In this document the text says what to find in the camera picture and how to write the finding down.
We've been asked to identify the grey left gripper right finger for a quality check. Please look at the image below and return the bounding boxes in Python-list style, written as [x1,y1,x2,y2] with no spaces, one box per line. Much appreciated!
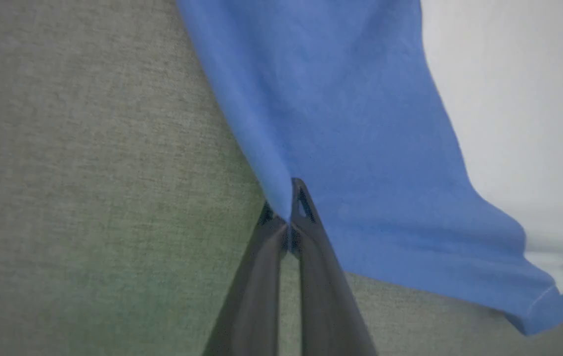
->
[289,178,379,356]

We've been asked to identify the blue and white shirt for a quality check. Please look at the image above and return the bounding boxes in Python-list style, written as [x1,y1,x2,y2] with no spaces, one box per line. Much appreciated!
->
[176,0,563,337]

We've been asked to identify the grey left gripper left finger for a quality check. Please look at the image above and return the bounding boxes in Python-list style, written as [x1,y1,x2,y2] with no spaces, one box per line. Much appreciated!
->
[202,202,289,356]

